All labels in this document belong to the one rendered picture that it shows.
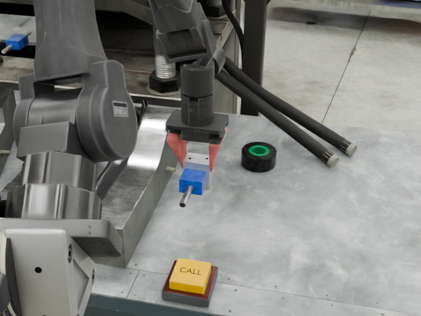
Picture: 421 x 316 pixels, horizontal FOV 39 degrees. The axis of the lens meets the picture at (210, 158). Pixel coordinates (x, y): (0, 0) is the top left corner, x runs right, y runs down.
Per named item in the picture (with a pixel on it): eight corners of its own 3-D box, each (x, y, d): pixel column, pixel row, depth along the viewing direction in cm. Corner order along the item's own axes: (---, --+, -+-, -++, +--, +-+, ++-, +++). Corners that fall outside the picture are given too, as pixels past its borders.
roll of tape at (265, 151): (263, 150, 140) (264, 138, 138) (282, 167, 134) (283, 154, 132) (234, 159, 137) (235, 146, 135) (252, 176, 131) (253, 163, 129)
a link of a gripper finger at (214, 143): (190, 157, 111) (189, 113, 106) (227, 162, 110) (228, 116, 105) (180, 176, 105) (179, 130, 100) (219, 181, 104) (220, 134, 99)
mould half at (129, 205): (126, 268, 105) (120, 208, 98) (-6, 247, 110) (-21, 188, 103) (192, 133, 147) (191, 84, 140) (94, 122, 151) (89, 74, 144)
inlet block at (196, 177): (196, 220, 100) (197, 194, 97) (168, 215, 101) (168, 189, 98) (213, 180, 111) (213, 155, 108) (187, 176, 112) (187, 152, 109)
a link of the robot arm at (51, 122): (14, 173, 55) (63, 167, 53) (27, 76, 59) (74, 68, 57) (67, 200, 63) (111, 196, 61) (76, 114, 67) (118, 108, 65)
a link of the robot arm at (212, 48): (153, 32, 94) (203, 22, 92) (173, 12, 104) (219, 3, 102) (173, 100, 100) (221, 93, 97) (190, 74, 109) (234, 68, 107)
